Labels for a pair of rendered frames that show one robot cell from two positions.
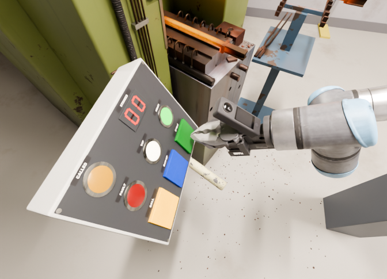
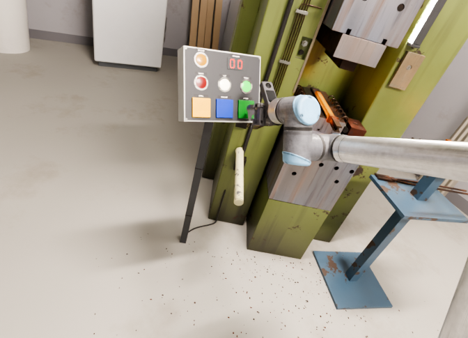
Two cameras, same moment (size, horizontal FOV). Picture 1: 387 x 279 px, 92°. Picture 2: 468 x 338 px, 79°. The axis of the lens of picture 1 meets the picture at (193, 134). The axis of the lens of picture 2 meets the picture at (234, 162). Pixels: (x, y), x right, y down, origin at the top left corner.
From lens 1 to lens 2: 0.93 m
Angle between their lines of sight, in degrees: 38
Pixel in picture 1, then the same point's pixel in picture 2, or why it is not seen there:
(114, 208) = (192, 72)
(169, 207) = (203, 109)
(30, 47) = not seen: hidden behind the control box
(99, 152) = (210, 54)
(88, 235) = (129, 189)
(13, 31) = (237, 44)
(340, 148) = (287, 114)
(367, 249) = not seen: outside the picture
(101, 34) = (260, 50)
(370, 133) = (297, 102)
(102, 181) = (200, 60)
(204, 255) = (161, 290)
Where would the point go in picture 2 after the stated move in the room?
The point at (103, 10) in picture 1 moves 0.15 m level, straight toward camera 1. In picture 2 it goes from (269, 41) to (256, 44)
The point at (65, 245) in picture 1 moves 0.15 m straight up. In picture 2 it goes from (115, 180) to (115, 164)
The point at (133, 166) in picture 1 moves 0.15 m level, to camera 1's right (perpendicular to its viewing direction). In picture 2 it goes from (212, 74) to (234, 91)
